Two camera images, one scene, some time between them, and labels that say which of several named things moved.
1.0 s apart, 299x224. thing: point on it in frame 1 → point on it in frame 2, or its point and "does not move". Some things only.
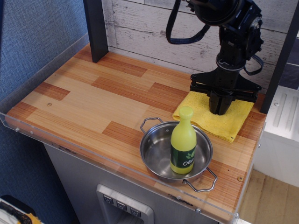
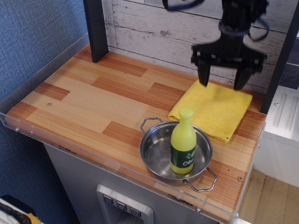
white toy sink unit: x=277 y=154 does not move
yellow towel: x=226 y=126 does not move
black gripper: x=224 y=81 → x=228 y=51
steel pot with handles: x=155 y=155 does not move
